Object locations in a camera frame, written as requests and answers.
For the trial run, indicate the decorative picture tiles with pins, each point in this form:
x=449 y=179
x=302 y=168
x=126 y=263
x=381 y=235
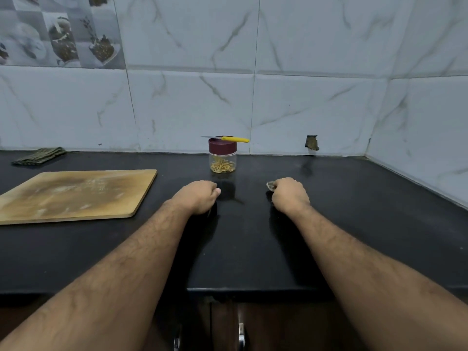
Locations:
x=58 y=29

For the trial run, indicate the patterned cloth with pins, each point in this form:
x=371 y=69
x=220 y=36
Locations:
x=270 y=185

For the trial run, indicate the brown wooden cabinet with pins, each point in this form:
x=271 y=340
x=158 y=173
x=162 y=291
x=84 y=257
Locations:
x=219 y=325

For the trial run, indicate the person's right forearm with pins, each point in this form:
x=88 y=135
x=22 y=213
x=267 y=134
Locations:
x=387 y=281

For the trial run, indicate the pile of ginger strips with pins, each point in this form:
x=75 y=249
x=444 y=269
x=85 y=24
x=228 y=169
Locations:
x=223 y=166

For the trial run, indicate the folded green cloth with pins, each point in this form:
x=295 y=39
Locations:
x=39 y=156

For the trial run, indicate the person's left hand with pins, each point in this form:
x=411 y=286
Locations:
x=196 y=196

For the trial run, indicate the person's right hand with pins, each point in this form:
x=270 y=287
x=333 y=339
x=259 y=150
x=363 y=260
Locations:
x=291 y=195

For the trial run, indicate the black countertop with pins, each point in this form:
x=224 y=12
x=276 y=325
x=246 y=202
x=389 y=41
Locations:
x=365 y=215

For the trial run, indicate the wooden cutting board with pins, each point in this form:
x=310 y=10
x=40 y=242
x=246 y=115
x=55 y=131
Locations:
x=73 y=193

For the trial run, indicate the person's left forearm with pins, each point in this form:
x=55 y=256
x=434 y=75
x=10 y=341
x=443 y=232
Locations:
x=95 y=288

